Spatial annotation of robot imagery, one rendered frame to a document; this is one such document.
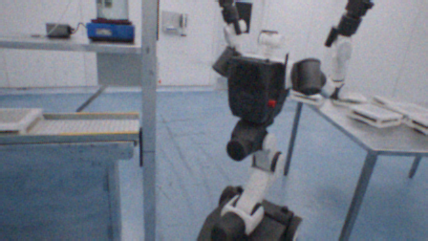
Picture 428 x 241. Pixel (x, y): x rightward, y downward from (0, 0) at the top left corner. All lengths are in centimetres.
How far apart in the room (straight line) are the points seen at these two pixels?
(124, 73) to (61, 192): 68
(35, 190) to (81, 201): 22
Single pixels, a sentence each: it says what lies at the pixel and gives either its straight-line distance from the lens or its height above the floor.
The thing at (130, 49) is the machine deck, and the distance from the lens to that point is 112.
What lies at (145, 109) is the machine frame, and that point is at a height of 98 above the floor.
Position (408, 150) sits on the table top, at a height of 83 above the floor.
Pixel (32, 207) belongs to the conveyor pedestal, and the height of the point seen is 42.
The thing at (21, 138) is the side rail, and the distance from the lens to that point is 139.
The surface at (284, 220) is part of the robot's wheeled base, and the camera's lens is 187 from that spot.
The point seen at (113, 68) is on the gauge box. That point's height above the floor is 110.
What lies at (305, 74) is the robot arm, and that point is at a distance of 122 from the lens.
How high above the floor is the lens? 136
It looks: 20 degrees down
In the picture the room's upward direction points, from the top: 5 degrees clockwise
